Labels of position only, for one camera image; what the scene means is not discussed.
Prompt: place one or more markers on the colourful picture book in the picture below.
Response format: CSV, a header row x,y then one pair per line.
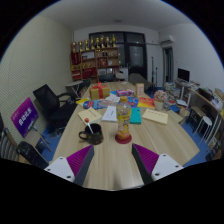
x,y
94,104

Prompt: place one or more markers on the orange red book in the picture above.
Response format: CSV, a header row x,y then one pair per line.
x,y
146,103

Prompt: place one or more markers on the flat round red coaster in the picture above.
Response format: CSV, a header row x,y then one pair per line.
x,y
123,141

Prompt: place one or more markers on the wooden shelf unit with trophies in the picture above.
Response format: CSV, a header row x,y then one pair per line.
x,y
96,61

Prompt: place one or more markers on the red-tipped white spoon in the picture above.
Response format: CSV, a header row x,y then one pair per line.
x,y
87,122

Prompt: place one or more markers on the yellow gift box red ribbon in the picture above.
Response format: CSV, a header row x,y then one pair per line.
x,y
99,91

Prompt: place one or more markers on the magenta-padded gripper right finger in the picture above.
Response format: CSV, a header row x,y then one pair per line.
x,y
163,166

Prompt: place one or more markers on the black mug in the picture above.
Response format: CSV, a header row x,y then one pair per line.
x,y
93,136

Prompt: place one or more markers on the pink flat box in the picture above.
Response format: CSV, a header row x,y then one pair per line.
x,y
125,92

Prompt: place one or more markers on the small upright kraft carton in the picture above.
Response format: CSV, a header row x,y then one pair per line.
x,y
139,90

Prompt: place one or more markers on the pink flowers in pot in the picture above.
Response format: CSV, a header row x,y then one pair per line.
x,y
160,98

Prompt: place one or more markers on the white wall air conditioner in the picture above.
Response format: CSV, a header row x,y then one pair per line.
x,y
166,38

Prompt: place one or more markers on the small white folding table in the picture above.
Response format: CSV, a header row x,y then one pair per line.
x,y
74,84

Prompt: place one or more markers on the purple sign board on stand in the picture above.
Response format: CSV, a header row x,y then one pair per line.
x,y
25,116

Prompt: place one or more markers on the black office chair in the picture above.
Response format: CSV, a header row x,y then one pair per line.
x,y
55,106

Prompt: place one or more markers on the yellow paper envelope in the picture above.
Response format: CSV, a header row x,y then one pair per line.
x,y
89,115
155,116

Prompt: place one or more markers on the cluttered side desk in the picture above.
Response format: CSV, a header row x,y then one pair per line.
x,y
206,100

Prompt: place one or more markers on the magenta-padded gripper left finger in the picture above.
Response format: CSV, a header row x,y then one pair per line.
x,y
63,168

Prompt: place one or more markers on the white stool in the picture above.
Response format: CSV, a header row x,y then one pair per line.
x,y
204,120

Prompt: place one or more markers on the teal notebook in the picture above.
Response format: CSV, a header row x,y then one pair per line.
x,y
135,115

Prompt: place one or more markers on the grey chair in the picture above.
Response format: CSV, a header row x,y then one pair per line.
x,y
137,79

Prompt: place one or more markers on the yellow-labelled drink bottle orange cap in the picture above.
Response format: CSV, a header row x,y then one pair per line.
x,y
123,120

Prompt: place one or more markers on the computer monitor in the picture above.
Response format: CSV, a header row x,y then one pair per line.
x,y
183,75

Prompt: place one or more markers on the white paper sheet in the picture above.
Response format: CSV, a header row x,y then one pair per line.
x,y
109,114

